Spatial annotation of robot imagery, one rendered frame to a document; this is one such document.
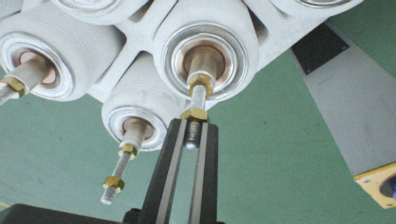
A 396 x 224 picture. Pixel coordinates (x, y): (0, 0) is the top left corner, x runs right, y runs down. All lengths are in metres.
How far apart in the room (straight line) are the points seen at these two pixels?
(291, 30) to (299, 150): 0.49
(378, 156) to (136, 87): 0.23
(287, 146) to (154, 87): 0.51
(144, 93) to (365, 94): 0.22
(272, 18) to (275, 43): 0.03
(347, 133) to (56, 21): 0.29
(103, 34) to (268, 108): 0.42
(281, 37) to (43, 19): 0.24
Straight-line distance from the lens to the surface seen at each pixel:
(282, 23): 0.25
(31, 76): 0.24
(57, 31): 0.23
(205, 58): 0.17
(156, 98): 0.23
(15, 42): 0.25
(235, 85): 0.19
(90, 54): 0.24
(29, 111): 0.82
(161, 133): 0.24
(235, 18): 0.17
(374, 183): 0.22
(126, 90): 0.24
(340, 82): 0.28
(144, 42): 0.27
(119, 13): 0.18
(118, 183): 0.21
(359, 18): 0.50
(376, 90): 0.25
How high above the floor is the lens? 0.41
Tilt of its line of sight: 48 degrees down
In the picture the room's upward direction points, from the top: 171 degrees counter-clockwise
